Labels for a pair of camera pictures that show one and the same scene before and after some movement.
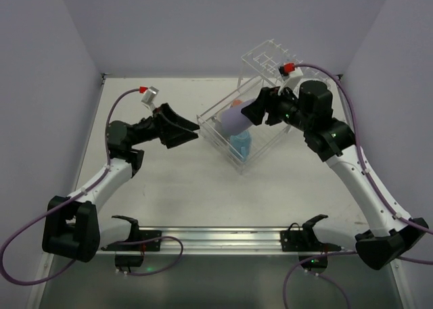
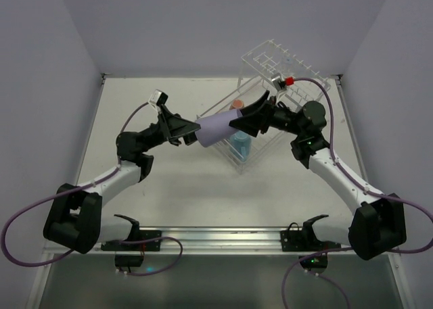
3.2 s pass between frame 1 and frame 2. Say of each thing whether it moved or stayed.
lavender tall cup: moved
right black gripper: moved
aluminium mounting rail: stayed
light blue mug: stayed
